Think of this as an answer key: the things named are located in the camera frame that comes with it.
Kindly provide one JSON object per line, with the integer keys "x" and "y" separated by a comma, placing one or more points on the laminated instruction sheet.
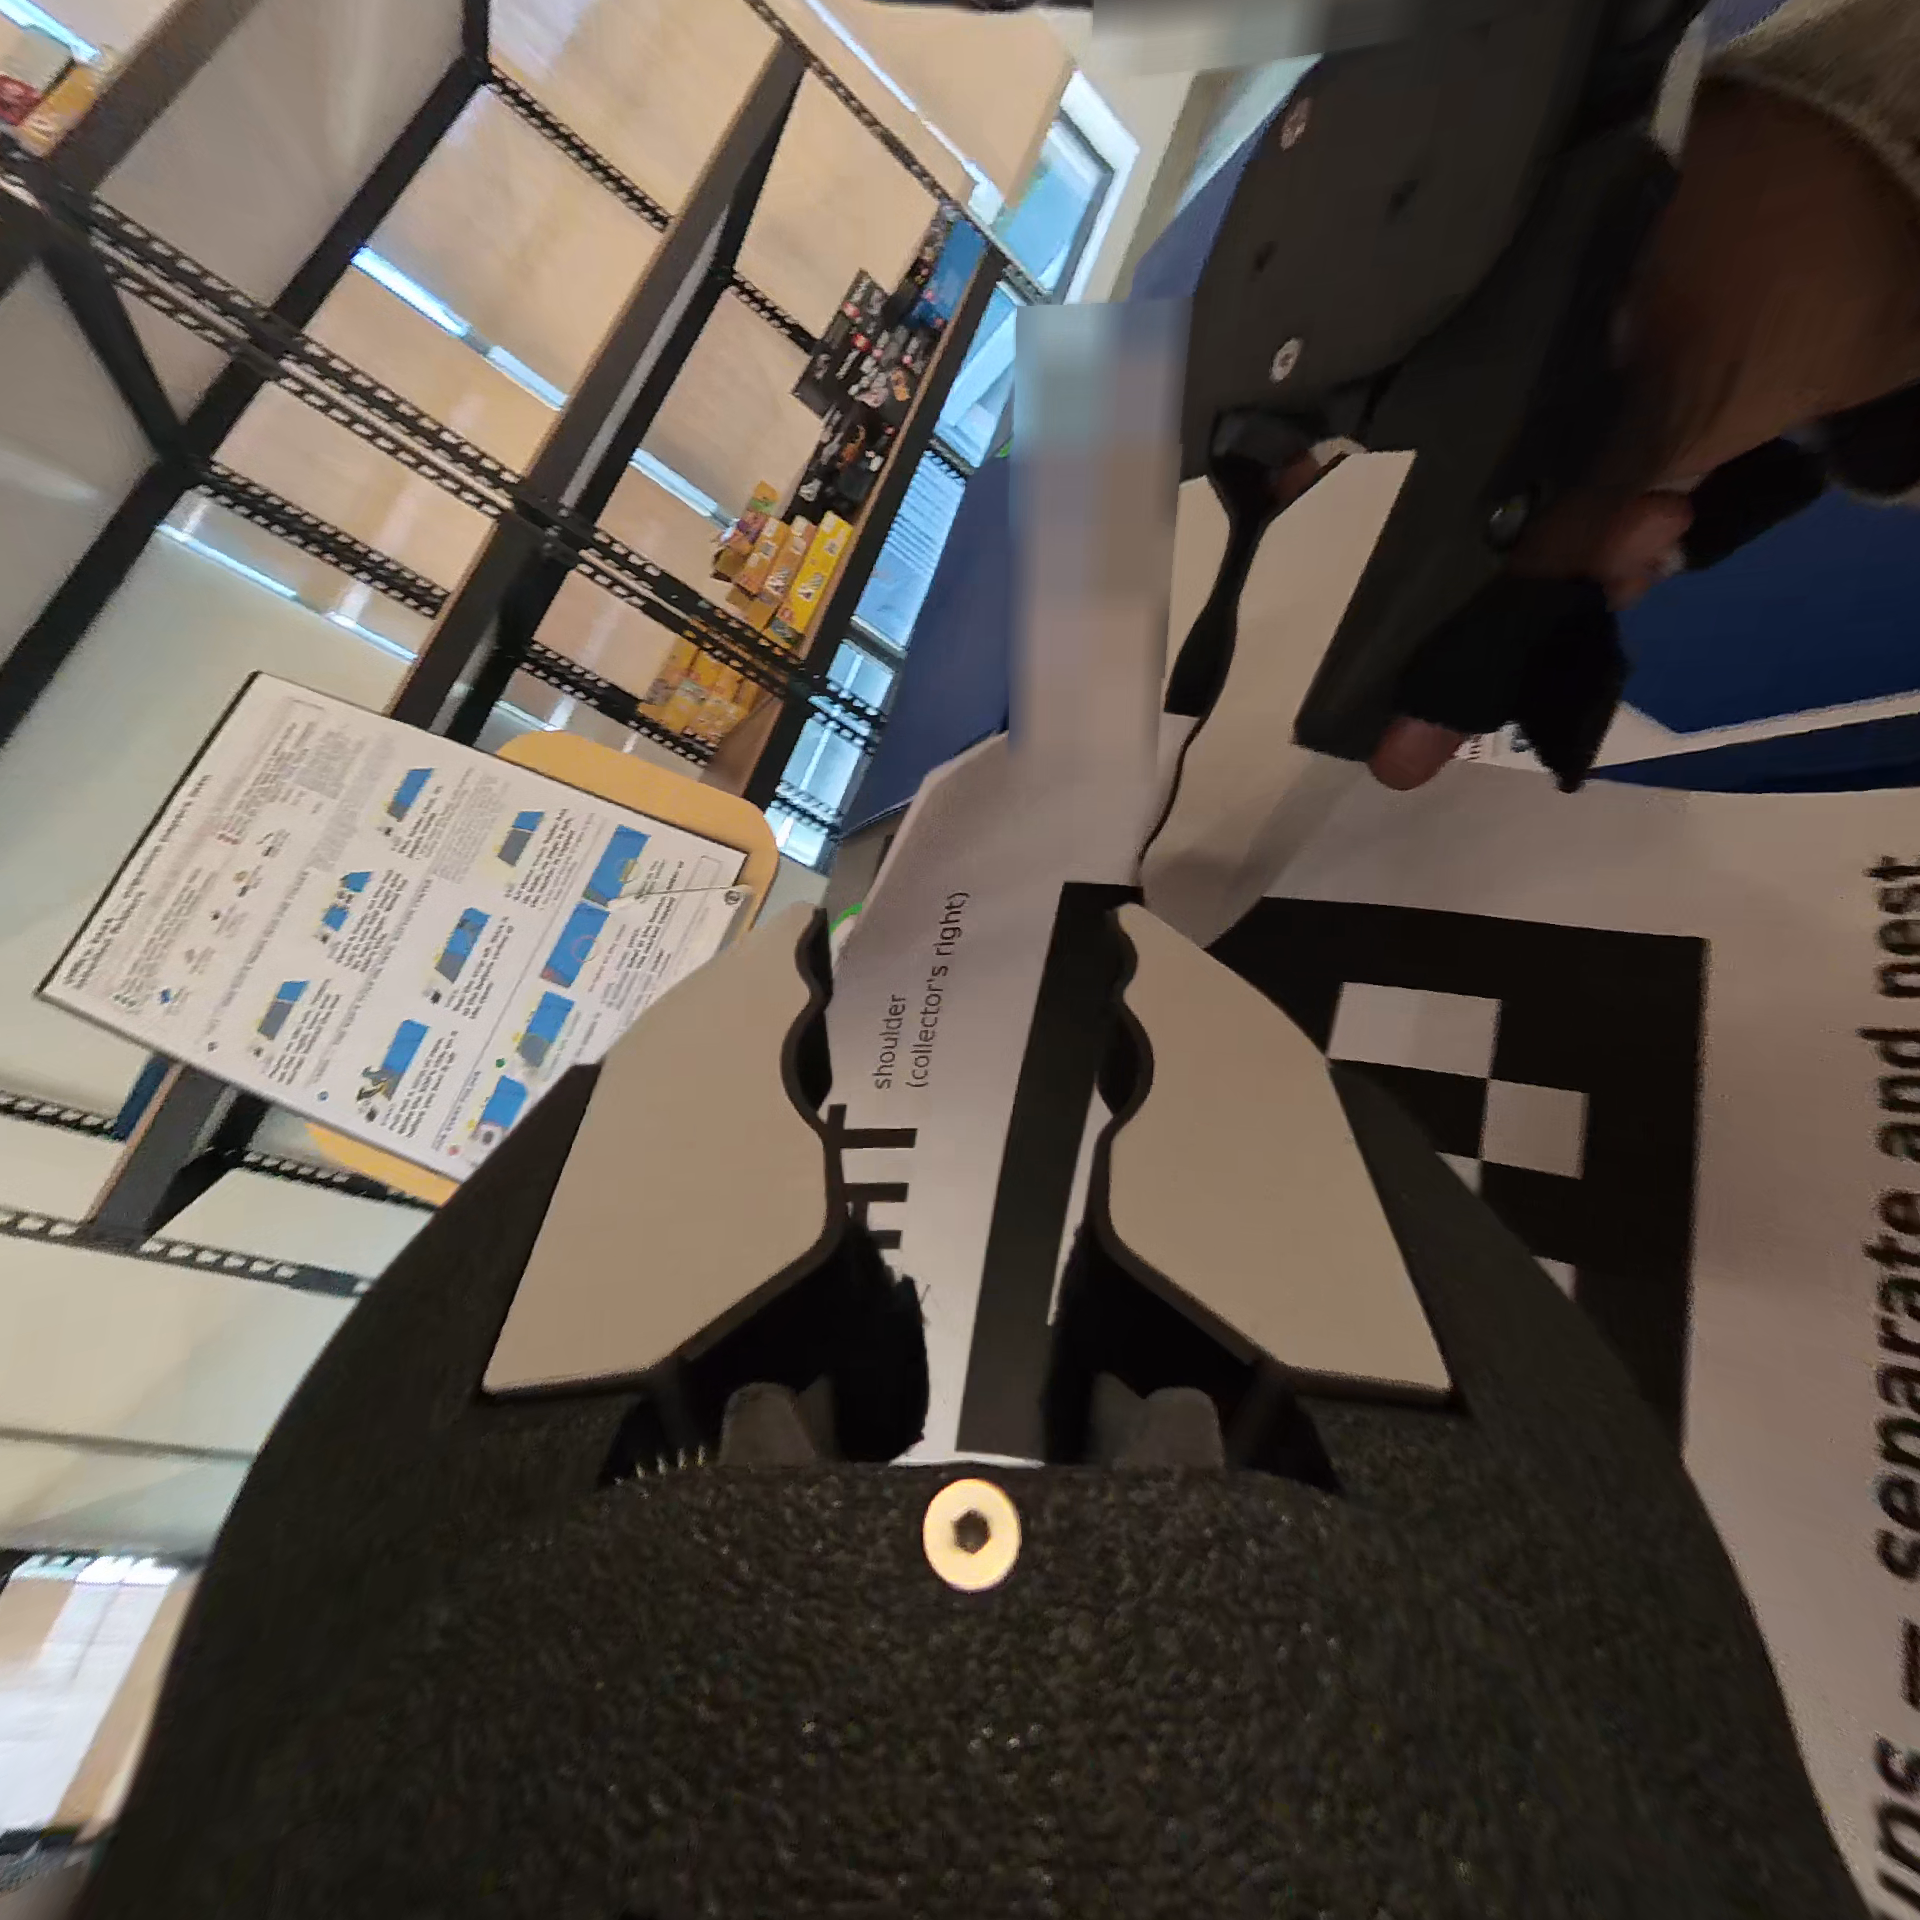
{"x": 451, "y": 901}

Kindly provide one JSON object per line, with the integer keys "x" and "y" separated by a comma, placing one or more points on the white sheet with black marker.
{"x": 1770, "y": 1050}

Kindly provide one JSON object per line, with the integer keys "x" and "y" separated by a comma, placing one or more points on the group of dark small packets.
{"x": 884, "y": 347}

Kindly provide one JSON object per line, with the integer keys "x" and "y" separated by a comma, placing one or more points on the person's right forearm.
{"x": 1830, "y": 77}

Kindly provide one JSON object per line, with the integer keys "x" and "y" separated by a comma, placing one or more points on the person's right hand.
{"x": 1755, "y": 300}

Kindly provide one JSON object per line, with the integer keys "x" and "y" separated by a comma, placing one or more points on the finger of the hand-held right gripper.
{"x": 1320, "y": 587}
{"x": 1208, "y": 579}

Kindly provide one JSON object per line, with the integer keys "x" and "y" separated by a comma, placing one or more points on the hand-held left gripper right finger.
{"x": 1260, "y": 1186}

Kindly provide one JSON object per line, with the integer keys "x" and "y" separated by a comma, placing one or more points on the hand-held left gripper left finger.
{"x": 675, "y": 1186}

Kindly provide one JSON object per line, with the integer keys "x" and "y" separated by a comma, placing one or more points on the window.
{"x": 1049, "y": 212}

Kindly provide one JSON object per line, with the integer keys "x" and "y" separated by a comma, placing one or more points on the black metal shelf rack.
{"x": 644, "y": 300}

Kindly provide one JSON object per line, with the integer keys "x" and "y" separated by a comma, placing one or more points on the group of yellow snack boxes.
{"x": 704, "y": 691}
{"x": 786, "y": 563}

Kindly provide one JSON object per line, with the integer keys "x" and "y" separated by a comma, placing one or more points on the group of colourful snack packets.
{"x": 52, "y": 100}

